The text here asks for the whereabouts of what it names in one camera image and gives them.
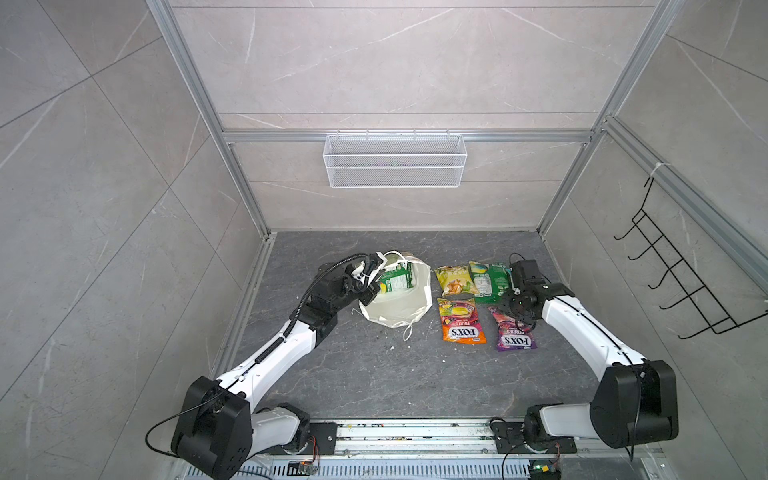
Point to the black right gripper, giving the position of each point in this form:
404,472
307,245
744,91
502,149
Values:
504,304

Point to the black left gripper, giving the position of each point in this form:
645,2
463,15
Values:
368,293

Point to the purple Fox's berries candy bag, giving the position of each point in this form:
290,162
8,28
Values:
512,334

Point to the white floral paper bag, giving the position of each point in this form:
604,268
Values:
402,309

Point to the green white snack packet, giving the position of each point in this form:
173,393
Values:
396,280

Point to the green Fox's candy bag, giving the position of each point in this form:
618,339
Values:
490,280

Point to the orange snack packet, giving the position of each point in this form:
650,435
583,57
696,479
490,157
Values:
460,321

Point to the yellow chips snack bag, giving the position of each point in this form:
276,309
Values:
456,280

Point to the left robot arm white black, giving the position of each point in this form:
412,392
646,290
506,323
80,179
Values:
220,425

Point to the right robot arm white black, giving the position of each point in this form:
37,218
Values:
636,399

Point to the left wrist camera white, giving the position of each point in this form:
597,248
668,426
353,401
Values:
369,268

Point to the white wire mesh basket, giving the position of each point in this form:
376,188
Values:
370,161

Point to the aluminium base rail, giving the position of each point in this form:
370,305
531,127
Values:
448,448

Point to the black wire hook rack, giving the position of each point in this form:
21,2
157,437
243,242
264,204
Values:
678,271

